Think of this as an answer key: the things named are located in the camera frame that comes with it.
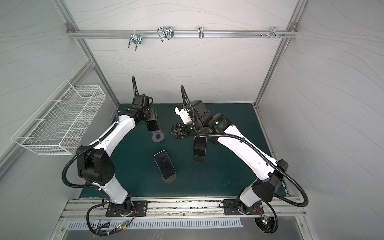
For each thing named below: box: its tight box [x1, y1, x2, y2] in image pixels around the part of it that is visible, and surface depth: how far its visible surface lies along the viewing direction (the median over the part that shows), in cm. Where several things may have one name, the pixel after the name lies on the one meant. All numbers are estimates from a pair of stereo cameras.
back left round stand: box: [152, 131, 165, 143], surface depth 103 cm
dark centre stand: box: [193, 155, 206, 164], surface depth 92 cm
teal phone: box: [153, 150, 177, 183], surface depth 80 cm
